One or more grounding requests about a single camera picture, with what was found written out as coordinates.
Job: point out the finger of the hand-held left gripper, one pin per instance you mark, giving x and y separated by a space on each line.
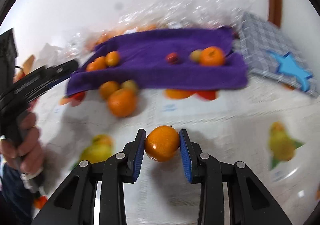
60 81
62 68

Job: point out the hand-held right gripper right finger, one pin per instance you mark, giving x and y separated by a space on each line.
185 155

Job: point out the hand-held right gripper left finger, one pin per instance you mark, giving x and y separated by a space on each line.
140 155

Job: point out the purple towel-lined tray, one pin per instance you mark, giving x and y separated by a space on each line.
155 70

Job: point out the small red apple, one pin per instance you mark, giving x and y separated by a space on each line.
172 57

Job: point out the small yellow-green fruit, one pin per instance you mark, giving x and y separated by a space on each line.
195 55
130 85

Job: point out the large orange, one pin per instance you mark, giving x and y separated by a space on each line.
212 56

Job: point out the person's left hand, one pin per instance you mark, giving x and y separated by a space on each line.
30 145

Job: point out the white plastic bag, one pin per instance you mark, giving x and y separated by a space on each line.
50 51

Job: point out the small clear plastic bag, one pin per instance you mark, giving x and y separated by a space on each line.
75 42

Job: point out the fruit print tablecloth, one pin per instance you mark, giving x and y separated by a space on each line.
212 120

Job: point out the clear bag of oranges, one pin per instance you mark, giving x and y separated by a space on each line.
105 37

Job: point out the person's dark blue clothing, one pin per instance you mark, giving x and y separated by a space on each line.
12 197

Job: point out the crumpled clear plastic bags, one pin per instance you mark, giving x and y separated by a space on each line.
180 2

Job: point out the grey checked bag blue star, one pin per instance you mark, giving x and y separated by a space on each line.
260 40

